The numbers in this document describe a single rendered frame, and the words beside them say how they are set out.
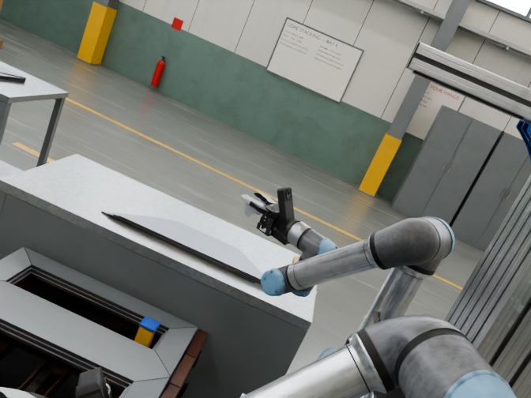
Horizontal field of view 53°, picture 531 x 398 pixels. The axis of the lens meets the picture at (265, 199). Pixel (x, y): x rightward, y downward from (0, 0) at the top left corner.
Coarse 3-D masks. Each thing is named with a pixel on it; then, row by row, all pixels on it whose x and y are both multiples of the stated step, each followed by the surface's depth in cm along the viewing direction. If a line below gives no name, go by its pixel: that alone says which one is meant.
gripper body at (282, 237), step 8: (272, 208) 164; (264, 216) 166; (272, 216) 163; (264, 224) 167; (272, 224) 163; (280, 224) 163; (288, 224) 160; (264, 232) 166; (272, 232) 165; (280, 232) 164; (280, 240) 164
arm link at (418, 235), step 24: (384, 240) 127; (408, 240) 125; (432, 240) 126; (312, 264) 140; (336, 264) 135; (360, 264) 131; (384, 264) 128; (408, 264) 128; (264, 288) 146; (288, 288) 145
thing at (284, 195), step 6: (282, 192) 160; (288, 192) 162; (282, 198) 161; (288, 198) 162; (282, 204) 161; (288, 204) 162; (282, 210) 161; (288, 210) 162; (282, 216) 162; (288, 216) 162; (294, 216) 164; (282, 222) 162; (288, 222) 162
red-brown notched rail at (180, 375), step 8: (200, 336) 201; (192, 344) 194; (200, 344) 196; (192, 352) 190; (184, 360) 184; (192, 360) 186; (184, 368) 180; (176, 376) 175; (184, 376) 176; (168, 384) 170; (176, 384) 171; (168, 392) 166; (176, 392) 168
